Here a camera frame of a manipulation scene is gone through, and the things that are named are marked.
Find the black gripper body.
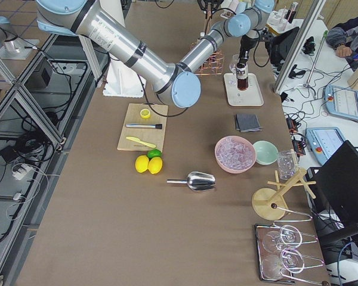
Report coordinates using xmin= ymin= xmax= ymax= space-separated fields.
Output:
xmin=239 ymin=29 xmax=271 ymax=60

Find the tea bottle white cap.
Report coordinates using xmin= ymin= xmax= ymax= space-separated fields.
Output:
xmin=236 ymin=63 xmax=249 ymax=91

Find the copper wire bottle basket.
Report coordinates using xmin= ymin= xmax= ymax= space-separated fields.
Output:
xmin=192 ymin=49 xmax=224 ymax=76

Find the clear wine glass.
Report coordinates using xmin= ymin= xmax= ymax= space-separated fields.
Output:
xmin=229 ymin=54 xmax=239 ymax=85

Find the cream serving tray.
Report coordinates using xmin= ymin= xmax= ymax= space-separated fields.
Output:
xmin=223 ymin=73 xmax=264 ymax=107

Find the grey folded cloth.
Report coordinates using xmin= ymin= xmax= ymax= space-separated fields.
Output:
xmin=235 ymin=113 xmax=262 ymax=133

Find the pink bowl of ice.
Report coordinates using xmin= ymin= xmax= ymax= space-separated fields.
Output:
xmin=214 ymin=136 xmax=256 ymax=174

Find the green empty bowl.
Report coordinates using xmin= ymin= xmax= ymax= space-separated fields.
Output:
xmin=253 ymin=141 xmax=278 ymax=166

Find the blue teach pendant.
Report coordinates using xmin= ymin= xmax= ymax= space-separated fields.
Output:
xmin=305 ymin=127 xmax=345 ymax=165
xmin=323 ymin=85 xmax=358 ymax=121

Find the steel muddler black tip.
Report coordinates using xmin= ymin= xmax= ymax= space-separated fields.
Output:
xmin=125 ymin=123 xmax=163 ymax=129

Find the clear glass mug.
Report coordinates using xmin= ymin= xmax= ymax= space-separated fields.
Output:
xmin=277 ymin=150 xmax=297 ymax=180

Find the half lemon slice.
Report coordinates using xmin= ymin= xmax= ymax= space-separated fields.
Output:
xmin=140 ymin=108 xmax=151 ymax=119

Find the bamboo cutting board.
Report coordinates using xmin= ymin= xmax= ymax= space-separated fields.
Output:
xmin=117 ymin=103 xmax=166 ymax=151

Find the yellow plastic knife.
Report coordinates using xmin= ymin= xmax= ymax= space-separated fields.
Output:
xmin=126 ymin=136 xmax=156 ymax=148

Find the green lime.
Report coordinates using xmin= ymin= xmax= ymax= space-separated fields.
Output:
xmin=147 ymin=149 xmax=162 ymax=159

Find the steel ice scoop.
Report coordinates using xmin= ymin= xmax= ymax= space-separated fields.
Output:
xmin=166 ymin=171 xmax=216 ymax=192

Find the whole yellow lemon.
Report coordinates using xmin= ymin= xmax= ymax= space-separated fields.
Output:
xmin=134 ymin=155 xmax=150 ymax=173

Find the wooden cup tree stand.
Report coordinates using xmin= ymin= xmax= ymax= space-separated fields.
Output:
xmin=251 ymin=148 xmax=317 ymax=221

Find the black monitor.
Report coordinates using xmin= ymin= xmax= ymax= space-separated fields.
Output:
xmin=305 ymin=139 xmax=358 ymax=251

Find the upside-down wine glass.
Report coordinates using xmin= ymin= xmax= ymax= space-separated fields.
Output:
xmin=263 ymin=225 xmax=303 ymax=253
xmin=261 ymin=248 xmax=305 ymax=281

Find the metal glass rack tray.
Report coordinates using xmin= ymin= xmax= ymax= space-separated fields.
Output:
xmin=255 ymin=224 xmax=329 ymax=285

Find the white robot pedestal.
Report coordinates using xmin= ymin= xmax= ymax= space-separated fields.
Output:
xmin=100 ymin=0 xmax=144 ymax=98

